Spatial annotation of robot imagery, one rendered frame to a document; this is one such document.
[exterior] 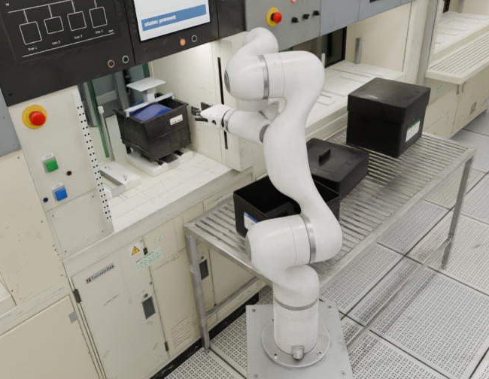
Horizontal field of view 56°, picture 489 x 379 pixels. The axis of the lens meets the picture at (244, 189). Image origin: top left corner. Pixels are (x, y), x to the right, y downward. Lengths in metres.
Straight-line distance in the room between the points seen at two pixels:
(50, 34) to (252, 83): 0.59
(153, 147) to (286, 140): 0.93
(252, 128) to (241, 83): 0.44
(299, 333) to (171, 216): 0.75
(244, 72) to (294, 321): 0.63
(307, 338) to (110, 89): 1.72
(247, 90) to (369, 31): 2.09
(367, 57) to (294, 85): 2.08
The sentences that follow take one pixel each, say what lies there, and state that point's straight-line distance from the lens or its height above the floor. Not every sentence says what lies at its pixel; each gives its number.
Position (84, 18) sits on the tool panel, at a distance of 1.41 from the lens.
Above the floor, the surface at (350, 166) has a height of 0.86.
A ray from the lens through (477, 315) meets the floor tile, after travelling 2.65.
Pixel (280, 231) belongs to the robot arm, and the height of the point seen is 1.18.
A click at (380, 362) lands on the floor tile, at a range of 2.34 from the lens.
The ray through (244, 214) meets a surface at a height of 0.87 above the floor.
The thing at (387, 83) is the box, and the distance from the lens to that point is 2.41.
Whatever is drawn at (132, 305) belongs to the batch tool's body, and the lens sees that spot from 1.89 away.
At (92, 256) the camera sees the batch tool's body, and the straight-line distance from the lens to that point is 1.66.
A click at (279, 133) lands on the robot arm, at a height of 1.38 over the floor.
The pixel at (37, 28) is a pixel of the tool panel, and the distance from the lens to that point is 1.36.
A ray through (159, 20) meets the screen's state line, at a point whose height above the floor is 1.51.
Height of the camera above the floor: 1.84
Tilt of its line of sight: 33 degrees down
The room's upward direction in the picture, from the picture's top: 4 degrees counter-clockwise
